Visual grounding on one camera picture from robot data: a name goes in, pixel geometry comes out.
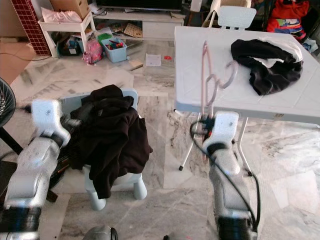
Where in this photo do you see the white paper sheet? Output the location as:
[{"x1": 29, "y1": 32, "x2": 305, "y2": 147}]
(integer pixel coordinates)
[{"x1": 145, "y1": 53, "x2": 162, "y2": 68}]

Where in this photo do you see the pink plastic hanger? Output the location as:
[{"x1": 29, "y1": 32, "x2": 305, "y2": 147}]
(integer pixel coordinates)
[{"x1": 200, "y1": 41, "x2": 240, "y2": 163}]

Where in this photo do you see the white television stand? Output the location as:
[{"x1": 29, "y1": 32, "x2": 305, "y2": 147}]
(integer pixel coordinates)
[{"x1": 92, "y1": 9, "x2": 186, "y2": 42}]

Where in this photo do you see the small wooden board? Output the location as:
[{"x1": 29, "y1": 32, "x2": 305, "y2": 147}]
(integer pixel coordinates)
[{"x1": 127, "y1": 59, "x2": 146, "y2": 72}]

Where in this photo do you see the pink bag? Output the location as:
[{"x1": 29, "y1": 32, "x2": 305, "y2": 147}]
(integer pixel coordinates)
[{"x1": 84, "y1": 39, "x2": 105, "y2": 66}]

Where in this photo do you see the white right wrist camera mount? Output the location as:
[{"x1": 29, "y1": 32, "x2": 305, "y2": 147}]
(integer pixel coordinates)
[{"x1": 207, "y1": 111, "x2": 240, "y2": 148}]

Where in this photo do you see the brown cardboard box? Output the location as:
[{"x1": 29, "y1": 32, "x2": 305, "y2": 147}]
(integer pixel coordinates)
[{"x1": 49, "y1": 0, "x2": 90, "y2": 20}]

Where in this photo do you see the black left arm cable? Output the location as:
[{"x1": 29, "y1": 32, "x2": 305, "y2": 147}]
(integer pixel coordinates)
[{"x1": 16, "y1": 102, "x2": 33, "y2": 112}]

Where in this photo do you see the red backpack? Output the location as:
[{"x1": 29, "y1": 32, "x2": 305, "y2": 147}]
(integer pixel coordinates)
[{"x1": 266, "y1": 0, "x2": 312, "y2": 41}]

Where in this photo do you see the black fleece garment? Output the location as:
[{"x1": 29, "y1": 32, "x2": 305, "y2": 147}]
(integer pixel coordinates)
[{"x1": 67, "y1": 84, "x2": 153, "y2": 200}]

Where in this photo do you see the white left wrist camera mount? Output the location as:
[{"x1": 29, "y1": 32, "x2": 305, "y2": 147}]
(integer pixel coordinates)
[{"x1": 31, "y1": 98, "x2": 72, "y2": 148}]

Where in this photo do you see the black television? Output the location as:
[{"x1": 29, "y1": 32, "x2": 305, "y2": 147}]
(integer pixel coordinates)
[{"x1": 95, "y1": 0, "x2": 183, "y2": 11}]

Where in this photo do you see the pink folded cloth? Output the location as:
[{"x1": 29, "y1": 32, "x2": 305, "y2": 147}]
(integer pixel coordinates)
[{"x1": 41, "y1": 7, "x2": 87, "y2": 23}]

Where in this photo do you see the light blue toy bin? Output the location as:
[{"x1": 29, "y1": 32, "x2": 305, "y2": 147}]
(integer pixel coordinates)
[{"x1": 101, "y1": 36, "x2": 128, "y2": 64}]

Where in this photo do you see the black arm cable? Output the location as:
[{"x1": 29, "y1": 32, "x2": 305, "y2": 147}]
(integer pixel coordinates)
[
  {"x1": 16, "y1": 102, "x2": 33, "y2": 112},
  {"x1": 189, "y1": 120, "x2": 261, "y2": 221}
]

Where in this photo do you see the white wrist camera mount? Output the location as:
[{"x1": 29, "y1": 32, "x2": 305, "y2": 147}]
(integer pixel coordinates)
[
  {"x1": 207, "y1": 111, "x2": 240, "y2": 148},
  {"x1": 31, "y1": 98, "x2": 72, "y2": 148}
]

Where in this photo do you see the white wooden shelf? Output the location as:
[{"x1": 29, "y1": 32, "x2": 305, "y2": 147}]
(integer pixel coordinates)
[{"x1": 39, "y1": 12, "x2": 97, "y2": 57}]

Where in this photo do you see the light blue plastic chair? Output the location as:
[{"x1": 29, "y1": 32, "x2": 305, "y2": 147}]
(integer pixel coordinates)
[{"x1": 60, "y1": 87, "x2": 148, "y2": 212}]

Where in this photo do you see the white plastic chair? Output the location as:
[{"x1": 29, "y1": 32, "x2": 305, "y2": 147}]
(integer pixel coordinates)
[{"x1": 207, "y1": 0, "x2": 258, "y2": 31}]

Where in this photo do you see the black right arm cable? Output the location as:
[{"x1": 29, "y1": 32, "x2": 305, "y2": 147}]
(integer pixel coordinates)
[{"x1": 189, "y1": 120, "x2": 261, "y2": 221}]

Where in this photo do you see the red tiled column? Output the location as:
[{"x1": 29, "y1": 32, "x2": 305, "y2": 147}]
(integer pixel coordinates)
[{"x1": 10, "y1": 0, "x2": 43, "y2": 57}]

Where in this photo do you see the dark blue bag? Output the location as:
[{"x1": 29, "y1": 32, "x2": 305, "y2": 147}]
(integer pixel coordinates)
[{"x1": 57, "y1": 35, "x2": 83, "y2": 56}]

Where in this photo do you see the grey robot left leg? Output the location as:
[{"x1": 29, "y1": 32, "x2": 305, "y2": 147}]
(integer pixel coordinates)
[{"x1": 82, "y1": 225, "x2": 120, "y2": 240}]

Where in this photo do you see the black and white garment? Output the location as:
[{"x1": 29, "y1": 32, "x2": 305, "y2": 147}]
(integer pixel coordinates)
[{"x1": 230, "y1": 37, "x2": 305, "y2": 97}]

